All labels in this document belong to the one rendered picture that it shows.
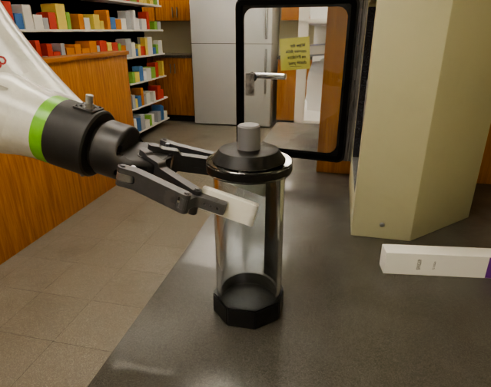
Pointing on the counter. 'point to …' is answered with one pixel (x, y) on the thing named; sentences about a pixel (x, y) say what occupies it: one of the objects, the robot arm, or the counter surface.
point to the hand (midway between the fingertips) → (245, 193)
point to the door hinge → (356, 78)
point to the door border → (343, 71)
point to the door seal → (345, 72)
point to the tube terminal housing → (426, 114)
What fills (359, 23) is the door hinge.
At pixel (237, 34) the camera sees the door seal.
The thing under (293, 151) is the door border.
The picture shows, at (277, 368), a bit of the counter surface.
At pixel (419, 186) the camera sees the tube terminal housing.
